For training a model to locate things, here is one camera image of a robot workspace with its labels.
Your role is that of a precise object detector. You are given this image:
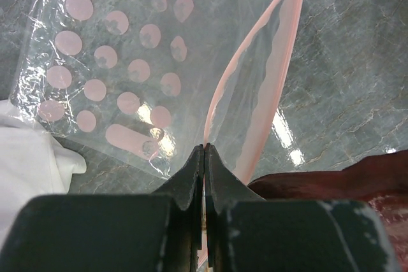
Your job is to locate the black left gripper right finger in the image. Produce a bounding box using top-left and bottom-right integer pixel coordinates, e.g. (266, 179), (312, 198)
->
(204, 145), (402, 271)

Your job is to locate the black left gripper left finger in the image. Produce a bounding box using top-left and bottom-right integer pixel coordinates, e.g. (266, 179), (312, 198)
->
(1, 146), (204, 271)

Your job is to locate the orange carrot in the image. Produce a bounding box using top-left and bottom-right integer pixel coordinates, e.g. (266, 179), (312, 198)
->
(249, 150), (407, 261)

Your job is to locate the clear pink-dotted zip bag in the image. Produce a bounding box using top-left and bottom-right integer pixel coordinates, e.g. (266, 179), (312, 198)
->
(10, 0), (303, 183)

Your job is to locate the white cloth on table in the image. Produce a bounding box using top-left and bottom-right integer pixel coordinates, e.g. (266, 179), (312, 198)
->
(1, 100), (87, 235)

